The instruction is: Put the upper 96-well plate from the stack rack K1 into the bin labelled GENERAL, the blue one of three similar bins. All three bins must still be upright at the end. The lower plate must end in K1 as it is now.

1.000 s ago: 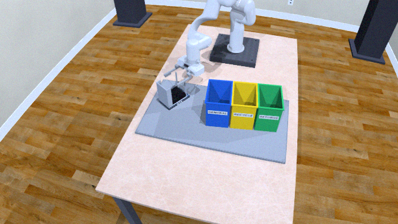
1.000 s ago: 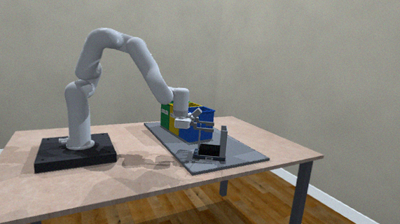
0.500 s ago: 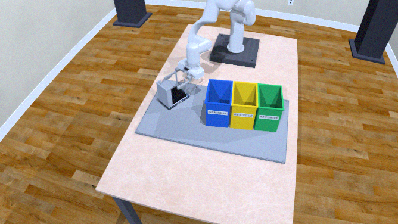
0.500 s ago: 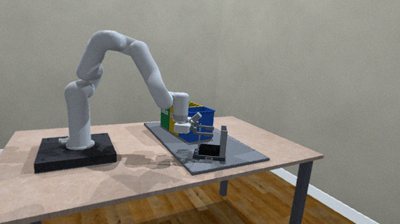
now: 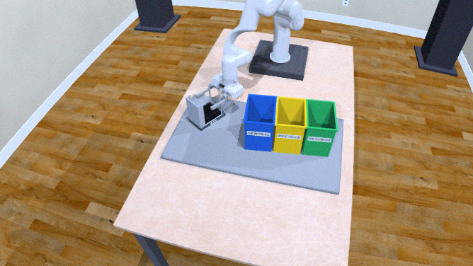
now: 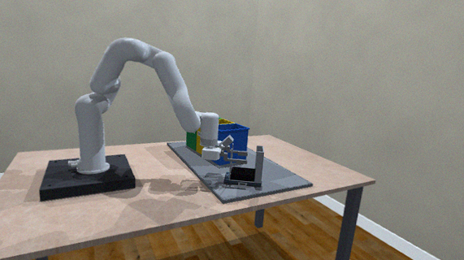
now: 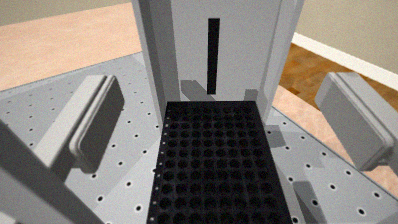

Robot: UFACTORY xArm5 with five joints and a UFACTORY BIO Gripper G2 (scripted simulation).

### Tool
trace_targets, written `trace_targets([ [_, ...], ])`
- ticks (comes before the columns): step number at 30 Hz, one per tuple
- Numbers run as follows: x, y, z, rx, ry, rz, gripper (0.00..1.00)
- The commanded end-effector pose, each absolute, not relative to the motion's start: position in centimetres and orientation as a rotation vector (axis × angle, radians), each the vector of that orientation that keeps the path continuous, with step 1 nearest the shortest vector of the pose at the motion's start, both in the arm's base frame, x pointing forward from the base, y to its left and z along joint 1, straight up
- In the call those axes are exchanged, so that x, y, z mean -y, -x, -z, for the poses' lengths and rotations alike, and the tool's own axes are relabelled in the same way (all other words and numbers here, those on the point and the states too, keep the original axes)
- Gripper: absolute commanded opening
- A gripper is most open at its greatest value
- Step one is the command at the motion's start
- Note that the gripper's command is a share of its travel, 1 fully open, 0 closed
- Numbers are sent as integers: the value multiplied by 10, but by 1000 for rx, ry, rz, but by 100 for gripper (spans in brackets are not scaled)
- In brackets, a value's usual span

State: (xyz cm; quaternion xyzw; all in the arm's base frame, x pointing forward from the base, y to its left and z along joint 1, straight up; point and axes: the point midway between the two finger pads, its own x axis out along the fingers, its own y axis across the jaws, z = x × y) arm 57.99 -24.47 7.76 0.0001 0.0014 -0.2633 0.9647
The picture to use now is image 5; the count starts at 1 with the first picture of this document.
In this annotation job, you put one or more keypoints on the blue open bin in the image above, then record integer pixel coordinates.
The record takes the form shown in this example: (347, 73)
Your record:
(259, 119)

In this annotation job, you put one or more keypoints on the yellow bin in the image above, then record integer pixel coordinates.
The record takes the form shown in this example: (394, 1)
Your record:
(290, 112)

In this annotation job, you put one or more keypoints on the green bin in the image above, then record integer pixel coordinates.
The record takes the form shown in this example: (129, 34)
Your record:
(318, 141)

